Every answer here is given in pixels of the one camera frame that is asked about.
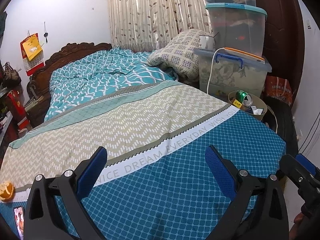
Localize beige round trash basket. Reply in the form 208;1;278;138
228;90;267;121

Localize red gift box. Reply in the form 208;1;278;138
5;90;30;130

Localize hanging keys on wall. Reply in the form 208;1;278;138
44;22;48;43

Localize red yellow wall calendar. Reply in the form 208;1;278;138
20;33;44;76

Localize orange peel on bed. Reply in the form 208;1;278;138
0;181;15;202

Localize red brown cardboard box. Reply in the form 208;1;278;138
232;98;243;109

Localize orange red shopping bag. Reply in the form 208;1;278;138
264;75;293;106

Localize white charging cable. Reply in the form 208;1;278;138
206;47;226;94

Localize clear bin blue handle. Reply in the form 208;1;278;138
194;49;272;97

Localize beige leaf pattern curtain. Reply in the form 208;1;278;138
108;0;211;51

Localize person's right hand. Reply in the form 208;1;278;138
289;212;305;240

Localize patterned bed sheet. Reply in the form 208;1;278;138
1;81;286;239

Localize orange white flat case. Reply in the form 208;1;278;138
224;47;265;64

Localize white mug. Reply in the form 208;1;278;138
199;35;215;51

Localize smartphone with dark case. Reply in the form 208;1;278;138
14;206;24;240

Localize crushed green soda can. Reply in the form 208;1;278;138
235;90;253;107

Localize clear bin teal lid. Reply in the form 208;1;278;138
206;3;267;56

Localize teal white patterned quilt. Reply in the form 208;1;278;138
44;48;178;121

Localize beige checked pillow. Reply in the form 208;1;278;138
147;29;209;82

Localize carved wooden headboard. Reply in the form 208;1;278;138
27;42;112;128

